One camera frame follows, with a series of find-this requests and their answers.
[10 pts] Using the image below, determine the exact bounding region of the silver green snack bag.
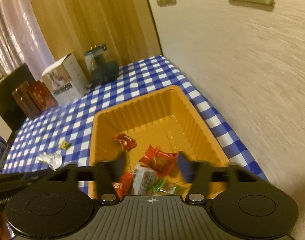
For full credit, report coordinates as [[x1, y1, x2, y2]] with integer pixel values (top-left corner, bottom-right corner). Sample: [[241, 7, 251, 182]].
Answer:
[[37, 152, 63, 171]]

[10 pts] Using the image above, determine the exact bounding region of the yellow green candy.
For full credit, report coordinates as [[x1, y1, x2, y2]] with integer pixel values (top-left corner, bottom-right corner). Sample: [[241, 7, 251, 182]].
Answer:
[[58, 140, 71, 150]]

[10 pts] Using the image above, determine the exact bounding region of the clear seaweed snack pack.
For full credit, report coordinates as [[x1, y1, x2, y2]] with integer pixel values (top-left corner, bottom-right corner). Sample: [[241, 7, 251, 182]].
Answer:
[[130, 164, 158, 196]]

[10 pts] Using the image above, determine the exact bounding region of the red brown candy bar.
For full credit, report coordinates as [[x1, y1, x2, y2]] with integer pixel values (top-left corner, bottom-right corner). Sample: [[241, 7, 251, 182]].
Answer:
[[114, 133, 137, 151]]

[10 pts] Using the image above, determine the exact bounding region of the red snack pack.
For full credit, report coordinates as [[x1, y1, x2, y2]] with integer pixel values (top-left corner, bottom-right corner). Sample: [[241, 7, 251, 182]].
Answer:
[[139, 145, 177, 177]]

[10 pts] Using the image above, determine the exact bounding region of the red double-happiness candy pack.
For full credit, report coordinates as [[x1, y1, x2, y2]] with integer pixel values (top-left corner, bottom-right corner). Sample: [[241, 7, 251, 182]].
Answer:
[[112, 172, 133, 200]]

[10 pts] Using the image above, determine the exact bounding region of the brown clear-wrapped candy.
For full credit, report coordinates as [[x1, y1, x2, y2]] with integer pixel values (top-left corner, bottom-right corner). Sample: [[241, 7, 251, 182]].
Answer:
[[159, 183, 182, 196]]

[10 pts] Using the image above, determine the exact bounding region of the left hand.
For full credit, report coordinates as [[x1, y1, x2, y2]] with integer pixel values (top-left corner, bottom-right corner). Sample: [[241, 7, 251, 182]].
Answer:
[[0, 210, 10, 240]]

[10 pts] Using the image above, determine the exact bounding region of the blue white checkered tablecloth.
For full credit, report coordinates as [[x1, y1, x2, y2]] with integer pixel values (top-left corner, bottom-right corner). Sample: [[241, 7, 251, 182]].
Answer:
[[2, 55, 266, 179]]

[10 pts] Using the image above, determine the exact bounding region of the brown metal canister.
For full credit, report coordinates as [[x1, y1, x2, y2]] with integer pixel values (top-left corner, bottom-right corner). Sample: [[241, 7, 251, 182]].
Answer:
[[12, 81, 41, 120]]

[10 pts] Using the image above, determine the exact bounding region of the red gift box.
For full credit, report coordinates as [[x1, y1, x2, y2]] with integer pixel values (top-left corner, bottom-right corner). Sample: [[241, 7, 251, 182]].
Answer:
[[27, 81, 58, 112]]

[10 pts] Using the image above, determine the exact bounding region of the orange plastic tray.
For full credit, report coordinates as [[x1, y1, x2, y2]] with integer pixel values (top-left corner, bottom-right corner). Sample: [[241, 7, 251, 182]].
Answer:
[[88, 84, 230, 201]]

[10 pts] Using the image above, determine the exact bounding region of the white product box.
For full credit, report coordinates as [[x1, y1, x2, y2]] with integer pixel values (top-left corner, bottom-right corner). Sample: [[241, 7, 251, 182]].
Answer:
[[41, 53, 89, 106]]

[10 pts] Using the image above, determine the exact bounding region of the dark green glass jar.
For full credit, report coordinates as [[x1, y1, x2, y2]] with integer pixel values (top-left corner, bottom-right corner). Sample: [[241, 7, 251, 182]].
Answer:
[[84, 43, 119, 85]]

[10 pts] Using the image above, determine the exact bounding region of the pink curtain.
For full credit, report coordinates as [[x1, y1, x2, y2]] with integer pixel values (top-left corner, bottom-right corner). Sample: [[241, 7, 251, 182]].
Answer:
[[0, 0, 54, 80]]

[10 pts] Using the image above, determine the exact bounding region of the wooden wall panel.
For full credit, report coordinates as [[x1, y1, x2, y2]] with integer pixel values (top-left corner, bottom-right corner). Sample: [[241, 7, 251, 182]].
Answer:
[[30, 0, 161, 68]]

